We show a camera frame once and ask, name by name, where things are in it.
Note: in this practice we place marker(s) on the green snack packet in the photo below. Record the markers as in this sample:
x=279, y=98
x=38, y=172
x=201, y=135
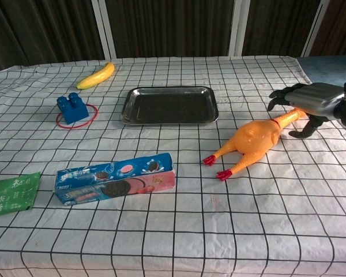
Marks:
x=11, y=194

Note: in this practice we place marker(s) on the blue building block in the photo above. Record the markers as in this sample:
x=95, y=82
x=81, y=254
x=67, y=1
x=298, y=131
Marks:
x=72, y=111

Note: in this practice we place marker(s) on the rectangular metal tray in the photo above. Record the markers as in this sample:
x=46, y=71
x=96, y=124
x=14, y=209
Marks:
x=170, y=106

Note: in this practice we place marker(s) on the white black-checked tablecloth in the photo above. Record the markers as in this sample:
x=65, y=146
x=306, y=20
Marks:
x=173, y=231

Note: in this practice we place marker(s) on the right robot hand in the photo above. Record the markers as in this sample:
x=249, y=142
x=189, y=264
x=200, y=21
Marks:
x=314, y=98

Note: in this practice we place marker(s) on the yellow banana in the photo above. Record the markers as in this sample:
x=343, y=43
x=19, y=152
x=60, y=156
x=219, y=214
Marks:
x=99, y=75

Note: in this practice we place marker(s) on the white frame post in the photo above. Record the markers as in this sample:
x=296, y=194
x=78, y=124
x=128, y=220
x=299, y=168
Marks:
x=315, y=29
x=238, y=27
x=105, y=29

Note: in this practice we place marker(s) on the dark brown curtain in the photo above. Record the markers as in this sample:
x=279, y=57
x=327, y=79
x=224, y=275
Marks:
x=46, y=29

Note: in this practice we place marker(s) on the orange rubber chicken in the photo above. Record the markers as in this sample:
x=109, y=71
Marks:
x=258, y=135

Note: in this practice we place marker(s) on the blue pink cookie box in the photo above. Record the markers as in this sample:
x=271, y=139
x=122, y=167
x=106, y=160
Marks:
x=115, y=180

